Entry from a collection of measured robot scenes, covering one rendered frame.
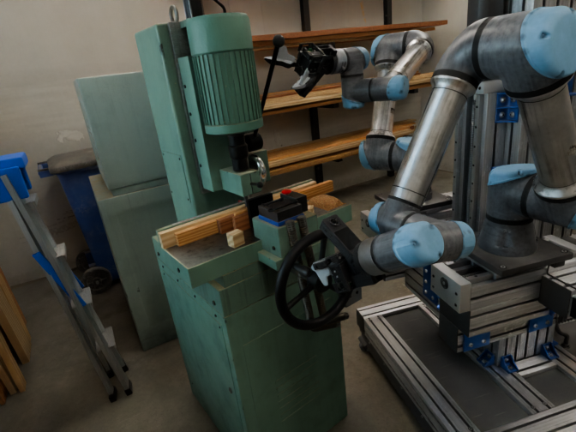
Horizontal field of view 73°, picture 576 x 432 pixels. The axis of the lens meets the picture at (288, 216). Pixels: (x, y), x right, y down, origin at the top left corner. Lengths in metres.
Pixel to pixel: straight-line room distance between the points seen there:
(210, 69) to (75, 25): 2.37
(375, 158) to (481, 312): 0.69
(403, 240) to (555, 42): 0.41
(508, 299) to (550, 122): 0.54
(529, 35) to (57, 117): 3.08
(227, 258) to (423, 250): 0.59
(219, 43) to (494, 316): 1.06
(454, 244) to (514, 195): 0.40
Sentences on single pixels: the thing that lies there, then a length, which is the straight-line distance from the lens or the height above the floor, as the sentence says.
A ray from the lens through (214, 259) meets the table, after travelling 1.08.
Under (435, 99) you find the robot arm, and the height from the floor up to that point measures 1.26.
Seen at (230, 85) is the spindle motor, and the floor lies 1.33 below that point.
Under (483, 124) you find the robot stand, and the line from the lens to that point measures 1.35.
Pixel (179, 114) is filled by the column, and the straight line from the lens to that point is 1.34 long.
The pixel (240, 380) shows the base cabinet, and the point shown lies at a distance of 1.32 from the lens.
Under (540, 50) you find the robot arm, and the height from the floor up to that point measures 1.34.
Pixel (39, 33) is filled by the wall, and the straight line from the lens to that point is 3.43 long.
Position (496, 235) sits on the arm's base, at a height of 0.87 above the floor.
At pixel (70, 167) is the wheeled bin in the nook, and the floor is 0.92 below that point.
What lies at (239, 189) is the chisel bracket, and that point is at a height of 1.02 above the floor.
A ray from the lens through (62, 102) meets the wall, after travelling 3.41.
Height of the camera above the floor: 1.36
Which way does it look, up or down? 21 degrees down
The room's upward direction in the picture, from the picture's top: 7 degrees counter-clockwise
